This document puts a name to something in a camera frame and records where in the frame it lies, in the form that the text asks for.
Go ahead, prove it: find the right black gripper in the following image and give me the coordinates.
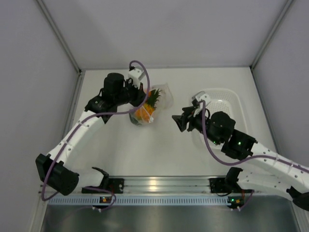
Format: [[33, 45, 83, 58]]
[[173, 105, 222, 145]]

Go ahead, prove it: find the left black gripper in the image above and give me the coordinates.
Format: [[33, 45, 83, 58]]
[[114, 79, 149, 108]]

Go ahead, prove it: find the fake pineapple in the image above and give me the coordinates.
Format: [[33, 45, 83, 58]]
[[134, 88, 162, 123]]

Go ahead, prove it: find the clear polka dot zip bag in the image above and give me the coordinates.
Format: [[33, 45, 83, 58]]
[[129, 83, 173, 126]]

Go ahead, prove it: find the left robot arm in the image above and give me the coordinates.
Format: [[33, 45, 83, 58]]
[[35, 68, 146, 196]]

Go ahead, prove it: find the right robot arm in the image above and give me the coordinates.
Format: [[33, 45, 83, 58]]
[[172, 106, 309, 211]]

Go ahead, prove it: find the white perforated plastic basket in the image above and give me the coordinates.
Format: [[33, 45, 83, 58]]
[[191, 88, 248, 151]]

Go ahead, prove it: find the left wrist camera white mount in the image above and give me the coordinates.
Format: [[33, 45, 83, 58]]
[[128, 68, 144, 88]]

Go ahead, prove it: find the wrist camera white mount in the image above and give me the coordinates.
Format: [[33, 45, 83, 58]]
[[128, 68, 144, 88], [191, 91, 211, 106]]

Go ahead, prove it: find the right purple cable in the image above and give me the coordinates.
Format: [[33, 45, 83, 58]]
[[199, 100, 309, 211]]

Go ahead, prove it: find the purple cable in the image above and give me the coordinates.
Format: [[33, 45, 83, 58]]
[[199, 100, 309, 211], [41, 60, 152, 211]]

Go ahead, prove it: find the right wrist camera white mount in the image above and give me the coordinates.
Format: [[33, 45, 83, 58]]
[[191, 91, 211, 106]]

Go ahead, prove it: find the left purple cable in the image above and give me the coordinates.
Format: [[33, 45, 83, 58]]
[[41, 60, 152, 211]]

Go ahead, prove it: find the left aluminium frame post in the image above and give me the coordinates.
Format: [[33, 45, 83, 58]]
[[35, 0, 83, 94]]

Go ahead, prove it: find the aluminium frame post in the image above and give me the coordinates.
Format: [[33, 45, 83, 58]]
[[250, 0, 296, 71], [35, 0, 83, 94]]

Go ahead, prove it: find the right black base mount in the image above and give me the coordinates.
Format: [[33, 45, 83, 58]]
[[209, 177, 233, 194]]

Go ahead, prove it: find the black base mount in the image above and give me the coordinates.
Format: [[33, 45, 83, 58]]
[[82, 177, 125, 194], [209, 177, 233, 194]]

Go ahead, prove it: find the aluminium mounting rail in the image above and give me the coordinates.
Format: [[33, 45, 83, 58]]
[[37, 175, 301, 195]]

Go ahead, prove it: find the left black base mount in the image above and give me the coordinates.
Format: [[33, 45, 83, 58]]
[[82, 177, 125, 194]]

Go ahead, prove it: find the white slotted cable duct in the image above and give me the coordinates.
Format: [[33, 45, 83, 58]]
[[48, 195, 244, 206]]

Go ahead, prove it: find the right aluminium frame post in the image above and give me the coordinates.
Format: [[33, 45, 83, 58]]
[[250, 0, 296, 71]]

